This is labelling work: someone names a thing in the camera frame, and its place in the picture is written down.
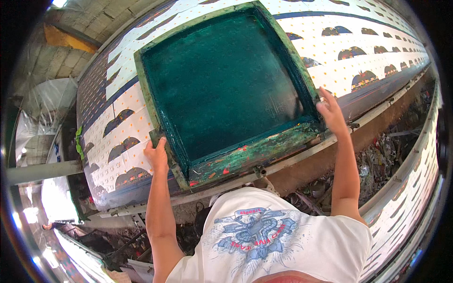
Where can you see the person's left hand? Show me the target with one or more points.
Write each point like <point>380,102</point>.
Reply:
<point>159,159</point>

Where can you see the person's right hand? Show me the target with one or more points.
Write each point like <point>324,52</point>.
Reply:
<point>332,116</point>

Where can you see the green wooden screen printing frame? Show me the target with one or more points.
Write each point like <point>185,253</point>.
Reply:
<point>226,85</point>

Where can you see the long printed white fabric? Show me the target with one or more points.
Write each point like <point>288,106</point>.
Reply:
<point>120,116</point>

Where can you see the heap of floor debris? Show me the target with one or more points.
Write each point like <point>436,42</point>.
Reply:
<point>380,159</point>

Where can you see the green cloth scrap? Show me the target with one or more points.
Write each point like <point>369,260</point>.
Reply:
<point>79,143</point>

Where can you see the printing table with patterned fabric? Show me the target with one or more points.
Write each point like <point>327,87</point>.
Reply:
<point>403,198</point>

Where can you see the grey metal pipe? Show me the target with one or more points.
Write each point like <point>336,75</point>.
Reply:
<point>42,171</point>

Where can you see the clear plastic sheet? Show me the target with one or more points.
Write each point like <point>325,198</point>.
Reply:
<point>42,113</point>

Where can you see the person's body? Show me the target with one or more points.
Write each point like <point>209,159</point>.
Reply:
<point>276,240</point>

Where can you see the yellow wooden board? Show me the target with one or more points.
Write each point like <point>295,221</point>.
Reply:
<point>69,40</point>

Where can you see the metal table edge rail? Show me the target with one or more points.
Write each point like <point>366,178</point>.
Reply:
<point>375,108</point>

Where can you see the metal frame stop bracket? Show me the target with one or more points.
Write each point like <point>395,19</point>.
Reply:
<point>260,172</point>

